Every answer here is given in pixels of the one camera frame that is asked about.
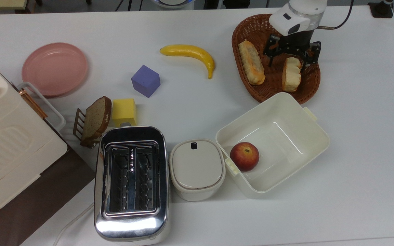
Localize black table clamp mount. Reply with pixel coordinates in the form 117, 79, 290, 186
368, 0, 394, 18

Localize short white bread piece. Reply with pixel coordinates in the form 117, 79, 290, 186
282, 57, 302, 93

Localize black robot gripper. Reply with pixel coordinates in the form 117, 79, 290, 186
263, 29, 322, 67

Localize pale yellow table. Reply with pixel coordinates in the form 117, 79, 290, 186
0, 0, 29, 10

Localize silver two-slot toaster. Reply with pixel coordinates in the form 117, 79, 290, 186
94, 126, 170, 245

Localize brown bread slice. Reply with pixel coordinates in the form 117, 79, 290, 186
81, 96, 113, 143

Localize brown wicker basket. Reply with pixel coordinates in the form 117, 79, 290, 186
232, 14, 321, 105

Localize long baked bread roll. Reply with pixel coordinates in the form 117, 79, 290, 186
237, 40, 266, 85

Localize purple cube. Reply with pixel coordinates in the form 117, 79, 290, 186
131, 65, 161, 98

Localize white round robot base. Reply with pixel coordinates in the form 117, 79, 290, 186
150, 0, 196, 9

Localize small white lidded container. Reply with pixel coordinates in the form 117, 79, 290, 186
169, 138, 226, 202

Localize large cream box appliance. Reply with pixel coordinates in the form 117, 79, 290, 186
0, 51, 96, 246

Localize yellow banana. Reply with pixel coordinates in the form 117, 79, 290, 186
159, 44, 215, 80

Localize red apple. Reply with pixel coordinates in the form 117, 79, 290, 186
230, 142, 260, 172

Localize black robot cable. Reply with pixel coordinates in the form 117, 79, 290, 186
318, 0, 355, 31

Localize pink plate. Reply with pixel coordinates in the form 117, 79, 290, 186
21, 42, 89, 98

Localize white toaster power cable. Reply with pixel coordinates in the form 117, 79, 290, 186
52, 203, 95, 246

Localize yellow cube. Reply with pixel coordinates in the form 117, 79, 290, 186
111, 98, 137, 127

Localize black tripod legs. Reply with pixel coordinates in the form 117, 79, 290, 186
115, 0, 143, 12

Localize white square plastic bin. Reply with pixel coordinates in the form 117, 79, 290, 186
215, 92, 330, 199

